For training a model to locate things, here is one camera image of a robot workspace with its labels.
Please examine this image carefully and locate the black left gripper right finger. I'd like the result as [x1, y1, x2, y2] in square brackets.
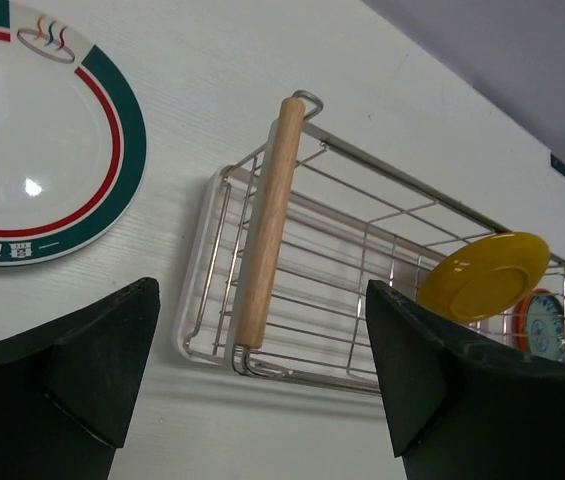
[365, 280, 565, 479]

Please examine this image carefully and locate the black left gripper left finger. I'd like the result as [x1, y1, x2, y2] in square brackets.
[0, 277, 160, 479]

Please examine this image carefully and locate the orange plate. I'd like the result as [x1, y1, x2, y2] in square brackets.
[510, 287, 565, 362]

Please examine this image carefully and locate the teal plate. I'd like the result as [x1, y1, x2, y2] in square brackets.
[524, 293, 565, 362]

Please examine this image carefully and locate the green red rimmed plate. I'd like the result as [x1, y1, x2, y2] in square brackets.
[0, 1, 147, 267]

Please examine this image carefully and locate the yellow plate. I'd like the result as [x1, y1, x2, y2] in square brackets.
[417, 232, 551, 324]

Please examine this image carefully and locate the white drip tray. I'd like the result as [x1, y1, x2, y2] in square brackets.
[172, 170, 246, 367]

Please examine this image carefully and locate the right table label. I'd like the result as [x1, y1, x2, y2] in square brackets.
[550, 154, 565, 178]

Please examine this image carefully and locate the metal wire dish rack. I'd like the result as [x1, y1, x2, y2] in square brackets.
[181, 89, 565, 396]

